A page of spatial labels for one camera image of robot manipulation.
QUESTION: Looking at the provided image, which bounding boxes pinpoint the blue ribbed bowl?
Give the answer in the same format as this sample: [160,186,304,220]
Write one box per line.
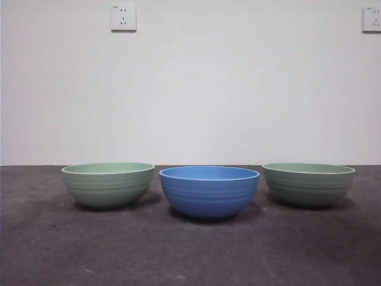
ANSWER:
[158,166,260,222]

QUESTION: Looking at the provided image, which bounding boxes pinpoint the green ribbed bowl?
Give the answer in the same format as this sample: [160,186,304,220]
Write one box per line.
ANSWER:
[61,162,155,209]
[261,162,357,209]

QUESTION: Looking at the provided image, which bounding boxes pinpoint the white wall socket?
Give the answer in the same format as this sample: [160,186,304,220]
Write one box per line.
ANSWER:
[361,6,381,33]
[110,4,138,33]

